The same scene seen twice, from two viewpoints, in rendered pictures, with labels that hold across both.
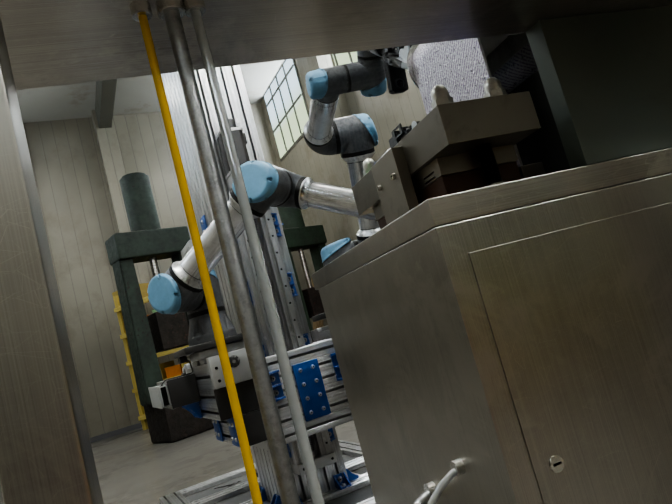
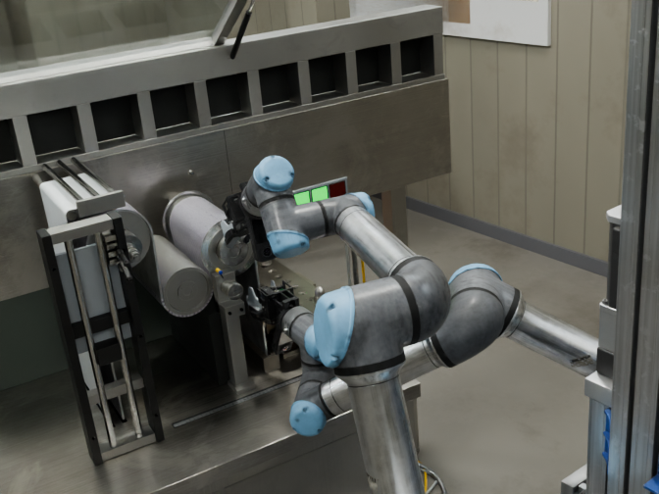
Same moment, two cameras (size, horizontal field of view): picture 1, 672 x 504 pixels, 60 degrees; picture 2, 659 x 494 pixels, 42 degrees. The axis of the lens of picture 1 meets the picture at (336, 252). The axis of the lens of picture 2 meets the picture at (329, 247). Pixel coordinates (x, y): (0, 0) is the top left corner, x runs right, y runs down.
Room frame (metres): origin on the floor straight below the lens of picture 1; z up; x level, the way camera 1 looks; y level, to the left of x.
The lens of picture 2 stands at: (3.11, -0.40, 2.03)
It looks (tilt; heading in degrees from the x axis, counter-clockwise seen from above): 23 degrees down; 171
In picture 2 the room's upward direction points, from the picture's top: 5 degrees counter-clockwise
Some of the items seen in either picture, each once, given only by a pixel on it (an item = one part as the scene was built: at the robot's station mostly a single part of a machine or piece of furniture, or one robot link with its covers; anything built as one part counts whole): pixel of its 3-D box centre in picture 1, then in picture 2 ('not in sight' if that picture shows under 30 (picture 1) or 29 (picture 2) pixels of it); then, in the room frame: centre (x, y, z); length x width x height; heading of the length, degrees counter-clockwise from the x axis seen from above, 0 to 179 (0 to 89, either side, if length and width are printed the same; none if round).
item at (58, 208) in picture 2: not in sight; (78, 296); (1.19, -0.69, 1.17); 0.34 x 0.05 x 0.54; 19
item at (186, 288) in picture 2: not in sight; (169, 272); (1.15, -0.48, 1.17); 0.26 x 0.12 x 0.12; 19
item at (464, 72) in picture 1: (458, 105); (239, 276); (1.10, -0.30, 1.11); 0.23 x 0.01 x 0.18; 19
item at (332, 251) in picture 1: (340, 259); not in sight; (2.06, -0.01, 0.98); 0.13 x 0.12 x 0.14; 100
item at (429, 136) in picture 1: (431, 162); (278, 296); (1.02, -0.20, 1.00); 0.40 x 0.16 x 0.06; 19
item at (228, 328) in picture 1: (209, 326); not in sight; (1.84, 0.44, 0.87); 0.15 x 0.15 x 0.10
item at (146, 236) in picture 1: (162, 301); not in sight; (6.94, 2.15, 1.58); 0.99 x 0.80 x 3.16; 114
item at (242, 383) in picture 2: not in sight; (233, 332); (1.28, -0.34, 1.05); 0.06 x 0.05 x 0.31; 19
